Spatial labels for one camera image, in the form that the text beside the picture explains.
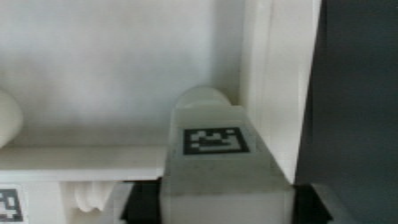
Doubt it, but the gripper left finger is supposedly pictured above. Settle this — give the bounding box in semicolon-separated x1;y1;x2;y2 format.
121;180;162;224

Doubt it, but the white square table top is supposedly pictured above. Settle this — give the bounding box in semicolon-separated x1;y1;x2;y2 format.
0;0;324;224

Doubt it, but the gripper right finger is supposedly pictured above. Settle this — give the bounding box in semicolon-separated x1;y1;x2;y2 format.
292;184;333;224

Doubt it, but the white table leg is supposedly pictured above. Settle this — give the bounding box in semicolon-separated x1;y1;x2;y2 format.
63;181;134;224
160;87;295;224

